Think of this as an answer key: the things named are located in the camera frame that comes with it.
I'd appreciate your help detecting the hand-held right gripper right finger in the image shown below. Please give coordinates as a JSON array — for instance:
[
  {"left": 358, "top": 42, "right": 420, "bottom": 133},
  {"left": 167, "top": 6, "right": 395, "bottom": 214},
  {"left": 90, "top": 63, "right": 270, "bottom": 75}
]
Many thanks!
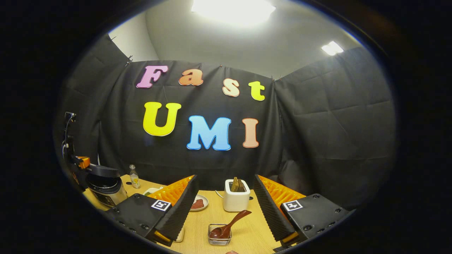
[{"left": 254, "top": 174, "right": 355, "bottom": 249}]

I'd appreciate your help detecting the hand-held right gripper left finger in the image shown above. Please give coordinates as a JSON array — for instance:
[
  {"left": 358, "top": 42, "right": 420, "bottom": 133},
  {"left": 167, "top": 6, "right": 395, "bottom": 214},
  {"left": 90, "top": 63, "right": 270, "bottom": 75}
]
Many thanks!
[{"left": 106, "top": 175, "right": 200, "bottom": 247}]

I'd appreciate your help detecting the black and silver rice cooker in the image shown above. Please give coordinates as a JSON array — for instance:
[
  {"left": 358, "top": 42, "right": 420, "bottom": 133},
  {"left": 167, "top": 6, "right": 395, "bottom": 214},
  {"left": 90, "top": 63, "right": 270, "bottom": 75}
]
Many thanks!
[{"left": 87, "top": 164, "right": 127, "bottom": 207}]

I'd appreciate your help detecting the brown wooden spoon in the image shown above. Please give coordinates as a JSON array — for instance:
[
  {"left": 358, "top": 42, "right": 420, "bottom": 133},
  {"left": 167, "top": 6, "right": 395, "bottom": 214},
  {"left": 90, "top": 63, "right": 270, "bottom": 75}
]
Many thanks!
[{"left": 209, "top": 210, "right": 252, "bottom": 240}]

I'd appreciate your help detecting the wire chopstick holder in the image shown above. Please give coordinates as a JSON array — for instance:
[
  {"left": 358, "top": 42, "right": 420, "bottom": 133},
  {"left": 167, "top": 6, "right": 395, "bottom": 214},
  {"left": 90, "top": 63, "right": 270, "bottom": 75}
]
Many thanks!
[{"left": 208, "top": 224, "right": 232, "bottom": 246}]

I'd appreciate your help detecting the round white plate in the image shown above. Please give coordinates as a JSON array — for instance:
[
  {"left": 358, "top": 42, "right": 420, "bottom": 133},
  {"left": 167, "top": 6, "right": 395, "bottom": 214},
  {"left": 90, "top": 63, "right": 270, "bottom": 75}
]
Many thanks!
[{"left": 190, "top": 194, "right": 209, "bottom": 212}]

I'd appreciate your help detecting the white toaster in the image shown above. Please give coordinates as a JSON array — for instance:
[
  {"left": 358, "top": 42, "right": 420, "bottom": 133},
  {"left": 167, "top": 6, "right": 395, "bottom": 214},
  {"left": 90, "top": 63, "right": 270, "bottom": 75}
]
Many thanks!
[{"left": 223, "top": 179, "right": 251, "bottom": 212}]

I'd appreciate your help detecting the small clear glass bottle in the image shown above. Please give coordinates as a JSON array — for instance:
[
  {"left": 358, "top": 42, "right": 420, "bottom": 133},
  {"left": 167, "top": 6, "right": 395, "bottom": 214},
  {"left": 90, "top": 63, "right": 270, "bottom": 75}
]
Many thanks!
[{"left": 129, "top": 164, "right": 140, "bottom": 189}]

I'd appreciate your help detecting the small ceiling light panel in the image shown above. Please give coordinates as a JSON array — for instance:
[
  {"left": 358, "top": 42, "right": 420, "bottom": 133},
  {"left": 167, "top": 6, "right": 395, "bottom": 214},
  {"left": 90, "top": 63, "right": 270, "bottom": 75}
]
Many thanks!
[{"left": 321, "top": 41, "right": 344, "bottom": 56}]

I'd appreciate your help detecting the large ceiling light panel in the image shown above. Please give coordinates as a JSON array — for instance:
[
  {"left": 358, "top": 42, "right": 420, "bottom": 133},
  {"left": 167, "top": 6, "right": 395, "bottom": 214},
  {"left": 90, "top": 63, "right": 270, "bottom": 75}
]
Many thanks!
[{"left": 191, "top": 0, "right": 276, "bottom": 27}]

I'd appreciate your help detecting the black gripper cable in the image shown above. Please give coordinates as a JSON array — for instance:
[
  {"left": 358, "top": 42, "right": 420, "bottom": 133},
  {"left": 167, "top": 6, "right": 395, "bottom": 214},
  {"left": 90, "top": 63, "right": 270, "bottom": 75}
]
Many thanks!
[{"left": 63, "top": 112, "right": 77, "bottom": 149}]

